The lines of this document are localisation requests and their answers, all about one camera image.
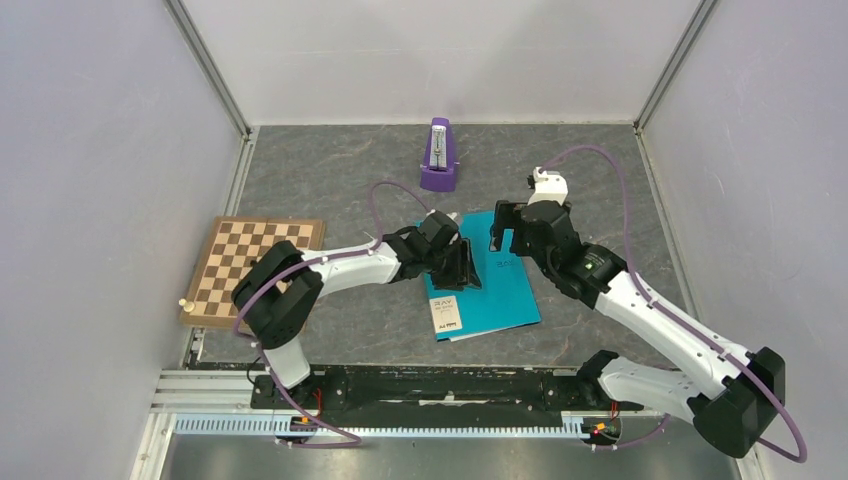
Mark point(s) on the white chess pawn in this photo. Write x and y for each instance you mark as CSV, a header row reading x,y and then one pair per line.
x,y
187,305

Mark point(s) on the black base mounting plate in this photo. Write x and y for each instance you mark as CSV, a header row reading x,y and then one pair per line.
x,y
394,397

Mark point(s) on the blue black file folder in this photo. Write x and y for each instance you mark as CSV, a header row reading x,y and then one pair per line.
x,y
506,299

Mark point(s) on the purple metronome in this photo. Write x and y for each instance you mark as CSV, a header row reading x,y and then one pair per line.
x,y
439,167

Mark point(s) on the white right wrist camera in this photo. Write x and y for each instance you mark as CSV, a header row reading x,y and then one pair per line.
x,y
547,185

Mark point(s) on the white paper sheets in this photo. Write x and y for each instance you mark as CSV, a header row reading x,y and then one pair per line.
x,y
473,335

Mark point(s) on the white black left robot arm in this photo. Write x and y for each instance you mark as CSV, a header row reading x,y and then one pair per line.
x,y
277,294

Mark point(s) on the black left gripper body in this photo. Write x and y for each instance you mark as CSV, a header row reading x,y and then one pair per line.
x,y
433,257

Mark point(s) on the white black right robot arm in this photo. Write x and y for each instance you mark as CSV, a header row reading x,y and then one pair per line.
x,y
729,393

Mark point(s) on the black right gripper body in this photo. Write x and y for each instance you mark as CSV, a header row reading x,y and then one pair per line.
x,y
535,252

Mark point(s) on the aluminium frame rail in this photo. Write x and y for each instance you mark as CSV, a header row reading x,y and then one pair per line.
x,y
218,402

